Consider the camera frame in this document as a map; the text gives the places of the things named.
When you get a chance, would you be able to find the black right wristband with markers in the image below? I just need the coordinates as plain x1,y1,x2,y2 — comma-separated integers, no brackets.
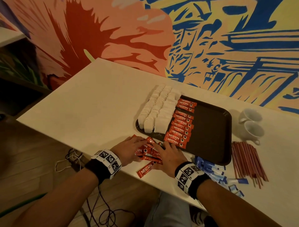
174,161,212,199

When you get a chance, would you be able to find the pile of blue sugar sachets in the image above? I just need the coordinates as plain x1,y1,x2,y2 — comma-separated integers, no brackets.
194,156,249,198

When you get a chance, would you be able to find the small white cup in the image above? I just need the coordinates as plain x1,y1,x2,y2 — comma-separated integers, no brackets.
238,108,263,124
239,121,265,146

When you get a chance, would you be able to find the black left wristband with markers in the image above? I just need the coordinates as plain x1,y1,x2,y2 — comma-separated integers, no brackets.
84,149,123,185

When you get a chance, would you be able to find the row of red Nescafe sachets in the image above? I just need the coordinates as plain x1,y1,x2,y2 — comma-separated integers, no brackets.
164,98,198,150

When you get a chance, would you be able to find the bundle of red stir sticks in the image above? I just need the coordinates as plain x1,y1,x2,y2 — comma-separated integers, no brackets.
231,141,270,190

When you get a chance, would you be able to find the person's right forearm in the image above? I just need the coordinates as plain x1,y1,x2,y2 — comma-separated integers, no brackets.
196,179,283,227

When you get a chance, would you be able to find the person's right hand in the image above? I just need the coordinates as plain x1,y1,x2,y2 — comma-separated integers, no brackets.
154,141,188,178

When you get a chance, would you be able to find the black wristband with markers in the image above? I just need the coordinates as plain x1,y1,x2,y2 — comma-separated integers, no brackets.
174,161,212,199
84,149,123,185

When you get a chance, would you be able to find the dark brown tray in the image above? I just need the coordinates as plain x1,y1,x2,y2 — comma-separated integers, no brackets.
135,95,233,166

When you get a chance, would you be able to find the white wall shelf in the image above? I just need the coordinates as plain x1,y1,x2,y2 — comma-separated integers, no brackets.
0,26,26,48

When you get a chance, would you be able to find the person's left hand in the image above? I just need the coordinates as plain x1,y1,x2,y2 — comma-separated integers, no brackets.
110,135,149,167

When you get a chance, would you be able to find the pile of red Nescafe sachets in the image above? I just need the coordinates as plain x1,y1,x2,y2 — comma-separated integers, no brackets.
133,136,164,179

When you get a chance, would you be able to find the row of tea bags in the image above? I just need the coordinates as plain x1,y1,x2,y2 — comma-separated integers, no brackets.
137,83,182,134

